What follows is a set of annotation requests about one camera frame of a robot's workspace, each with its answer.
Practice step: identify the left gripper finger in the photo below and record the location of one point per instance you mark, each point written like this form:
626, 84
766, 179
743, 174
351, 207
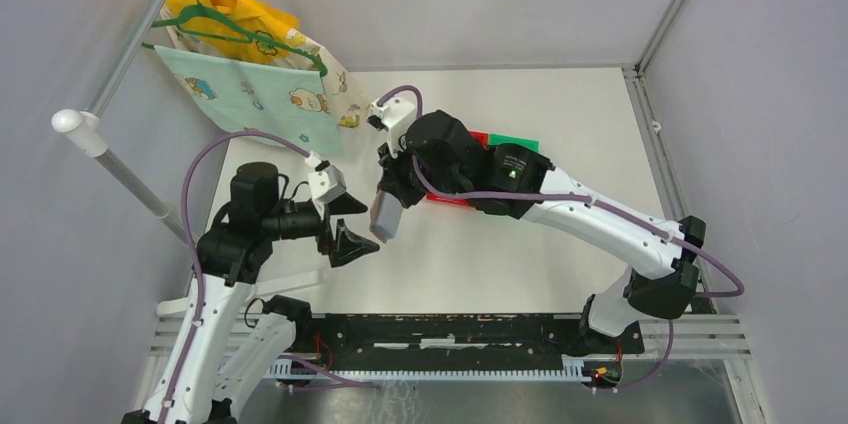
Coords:
346, 204
347, 246

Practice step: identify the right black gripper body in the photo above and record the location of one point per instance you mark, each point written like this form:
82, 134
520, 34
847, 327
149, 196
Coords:
407, 182

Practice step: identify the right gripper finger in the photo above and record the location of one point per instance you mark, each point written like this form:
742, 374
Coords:
386, 160
388, 202

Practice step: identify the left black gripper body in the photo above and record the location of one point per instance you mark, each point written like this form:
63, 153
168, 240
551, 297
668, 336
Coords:
326, 237

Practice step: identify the tan leather card holder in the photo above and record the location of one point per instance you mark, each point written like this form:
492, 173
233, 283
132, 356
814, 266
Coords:
384, 224

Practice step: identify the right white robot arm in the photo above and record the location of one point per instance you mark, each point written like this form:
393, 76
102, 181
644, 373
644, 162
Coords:
436, 155

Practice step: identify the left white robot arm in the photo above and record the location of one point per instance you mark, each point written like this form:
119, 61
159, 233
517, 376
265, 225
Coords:
201, 385

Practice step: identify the cream patterned cloth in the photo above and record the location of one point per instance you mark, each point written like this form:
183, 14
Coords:
342, 97

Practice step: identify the red plastic bin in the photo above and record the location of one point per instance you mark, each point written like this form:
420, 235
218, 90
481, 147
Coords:
483, 139

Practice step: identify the green plastic bin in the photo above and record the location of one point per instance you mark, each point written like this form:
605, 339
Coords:
499, 139

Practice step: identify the light green patterned cloth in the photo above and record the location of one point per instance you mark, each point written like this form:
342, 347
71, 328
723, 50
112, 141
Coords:
240, 96

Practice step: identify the green clothes hanger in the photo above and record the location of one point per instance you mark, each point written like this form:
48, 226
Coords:
198, 11

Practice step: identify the metal clothes rack pole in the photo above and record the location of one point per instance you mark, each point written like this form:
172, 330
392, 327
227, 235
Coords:
152, 130

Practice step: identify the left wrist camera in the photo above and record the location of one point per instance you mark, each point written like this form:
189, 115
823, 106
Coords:
326, 181

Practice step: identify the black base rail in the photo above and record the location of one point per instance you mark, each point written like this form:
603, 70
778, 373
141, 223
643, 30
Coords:
457, 342

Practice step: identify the white cable duct strip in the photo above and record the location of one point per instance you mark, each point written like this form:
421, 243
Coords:
285, 369

